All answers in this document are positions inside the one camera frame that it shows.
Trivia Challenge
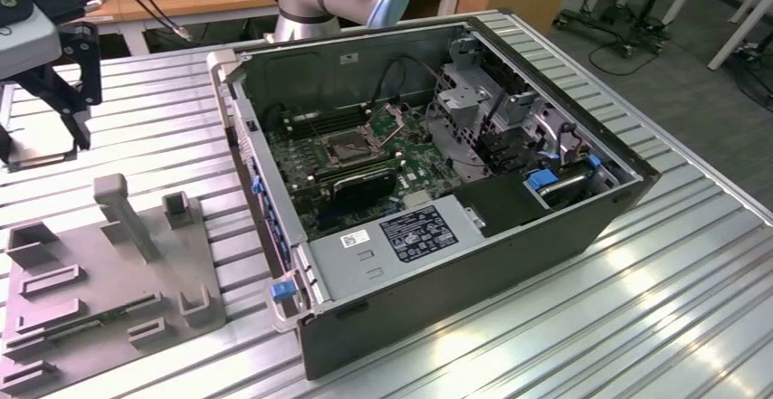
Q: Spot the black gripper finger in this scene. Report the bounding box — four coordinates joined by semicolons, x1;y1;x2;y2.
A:
10;22;105;152
0;120;14;166

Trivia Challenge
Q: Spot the silver square CPU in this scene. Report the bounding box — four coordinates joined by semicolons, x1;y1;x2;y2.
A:
3;143;82;172

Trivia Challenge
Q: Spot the CPU socket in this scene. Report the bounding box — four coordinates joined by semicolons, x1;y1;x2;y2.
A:
316;127;380;170

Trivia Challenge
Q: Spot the wooden desk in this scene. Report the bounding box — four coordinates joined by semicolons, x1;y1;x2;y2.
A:
58;0;469;56

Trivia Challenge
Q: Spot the grey parts rack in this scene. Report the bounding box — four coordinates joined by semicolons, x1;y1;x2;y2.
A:
0;173;229;375

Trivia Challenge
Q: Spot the green RAM stick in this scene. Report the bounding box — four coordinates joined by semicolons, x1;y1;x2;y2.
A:
45;299;158;342

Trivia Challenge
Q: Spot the green motherboard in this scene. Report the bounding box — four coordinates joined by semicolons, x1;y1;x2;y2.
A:
264;104;461;237

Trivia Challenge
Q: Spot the grey power supply unit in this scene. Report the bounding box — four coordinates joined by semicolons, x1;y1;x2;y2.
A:
297;193;491;315

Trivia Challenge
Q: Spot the metal drive cage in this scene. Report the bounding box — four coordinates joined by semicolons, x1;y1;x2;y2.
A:
433;32;544;134

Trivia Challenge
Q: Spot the black plastic shroud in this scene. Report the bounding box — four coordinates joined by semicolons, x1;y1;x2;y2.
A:
451;175;551;238

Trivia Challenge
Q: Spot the large blue latch clip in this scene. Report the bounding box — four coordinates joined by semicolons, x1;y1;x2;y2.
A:
521;168;558;195

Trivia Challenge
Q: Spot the black open PC case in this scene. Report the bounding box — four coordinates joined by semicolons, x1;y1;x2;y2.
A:
205;13;660;381

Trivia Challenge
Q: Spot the black wheeled stand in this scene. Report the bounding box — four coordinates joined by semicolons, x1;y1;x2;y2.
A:
554;0;684;60

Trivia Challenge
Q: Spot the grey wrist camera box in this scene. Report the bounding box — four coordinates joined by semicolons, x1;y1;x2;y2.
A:
0;22;64;81

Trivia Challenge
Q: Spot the cable with clear plug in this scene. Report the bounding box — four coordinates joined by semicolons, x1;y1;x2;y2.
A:
118;0;192;41

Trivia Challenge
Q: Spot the white table frame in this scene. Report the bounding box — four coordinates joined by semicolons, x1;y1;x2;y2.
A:
703;0;773;72

